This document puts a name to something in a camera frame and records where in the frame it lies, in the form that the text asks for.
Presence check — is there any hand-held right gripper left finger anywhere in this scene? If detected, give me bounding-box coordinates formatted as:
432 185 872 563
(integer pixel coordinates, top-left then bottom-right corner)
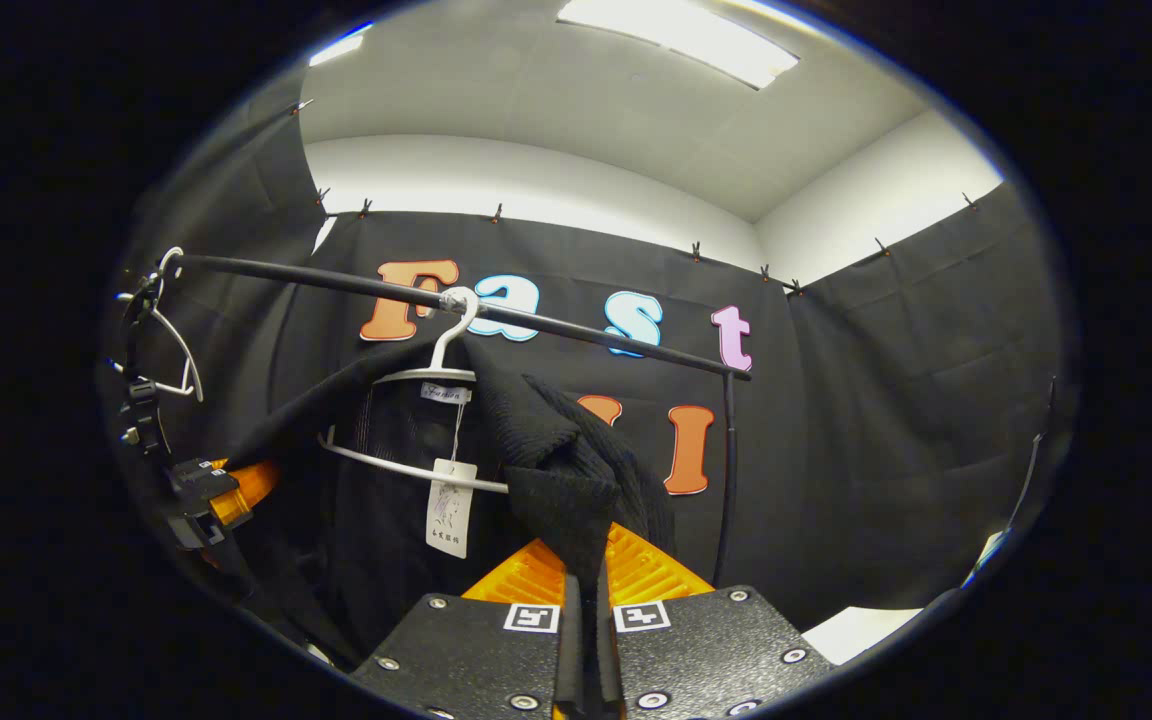
351 538 582 720

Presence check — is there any large ceiling light panel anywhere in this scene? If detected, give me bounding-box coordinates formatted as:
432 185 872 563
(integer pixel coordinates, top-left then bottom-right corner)
556 0 802 91

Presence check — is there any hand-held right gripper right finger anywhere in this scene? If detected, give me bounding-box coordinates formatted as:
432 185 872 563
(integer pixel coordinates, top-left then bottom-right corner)
596 522 837 720

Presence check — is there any black backdrop cloth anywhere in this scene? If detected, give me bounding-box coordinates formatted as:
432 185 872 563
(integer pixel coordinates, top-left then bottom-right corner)
96 70 1077 641

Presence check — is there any black metal clothes rack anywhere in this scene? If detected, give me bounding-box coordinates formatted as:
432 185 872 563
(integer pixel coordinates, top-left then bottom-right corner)
164 252 752 591

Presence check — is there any white paper hang tag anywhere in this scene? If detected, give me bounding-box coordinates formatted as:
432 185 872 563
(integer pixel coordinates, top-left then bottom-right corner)
424 458 479 559

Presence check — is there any white desk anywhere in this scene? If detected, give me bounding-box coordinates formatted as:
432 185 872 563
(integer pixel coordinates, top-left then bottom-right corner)
801 530 1012 668

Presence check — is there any white plastic clothes hanger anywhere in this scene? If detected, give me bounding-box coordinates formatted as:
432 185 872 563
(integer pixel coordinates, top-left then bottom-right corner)
319 285 512 496
114 247 205 404

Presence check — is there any small ceiling light panel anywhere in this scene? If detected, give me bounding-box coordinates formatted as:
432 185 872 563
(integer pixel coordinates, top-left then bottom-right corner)
308 22 375 69

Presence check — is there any black button-up jacket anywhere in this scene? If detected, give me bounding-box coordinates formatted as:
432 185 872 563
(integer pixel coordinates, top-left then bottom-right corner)
221 338 679 720

